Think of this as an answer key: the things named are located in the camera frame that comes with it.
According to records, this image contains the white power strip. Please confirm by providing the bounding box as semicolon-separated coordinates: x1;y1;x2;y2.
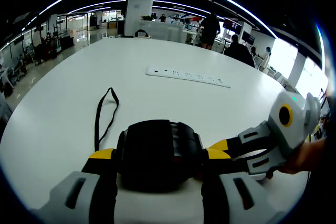
145;66;232;89

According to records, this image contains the black tape measure with strap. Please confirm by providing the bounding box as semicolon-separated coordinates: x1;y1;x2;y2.
94;87;209;193

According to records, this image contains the person's body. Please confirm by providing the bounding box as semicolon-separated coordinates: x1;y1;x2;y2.
311;113;330;141

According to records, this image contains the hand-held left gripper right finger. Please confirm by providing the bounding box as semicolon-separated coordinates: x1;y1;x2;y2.
200;148;287;224

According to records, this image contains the wall screen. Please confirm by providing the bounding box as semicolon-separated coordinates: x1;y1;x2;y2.
222;18;239;30
241;30;257;46

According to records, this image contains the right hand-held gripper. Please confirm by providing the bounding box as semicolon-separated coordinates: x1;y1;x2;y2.
209;91;322;182

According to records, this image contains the person's right forearm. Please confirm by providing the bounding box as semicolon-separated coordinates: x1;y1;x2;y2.
314;136;329;172

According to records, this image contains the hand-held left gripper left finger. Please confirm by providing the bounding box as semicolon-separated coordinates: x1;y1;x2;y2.
28;148;118;224

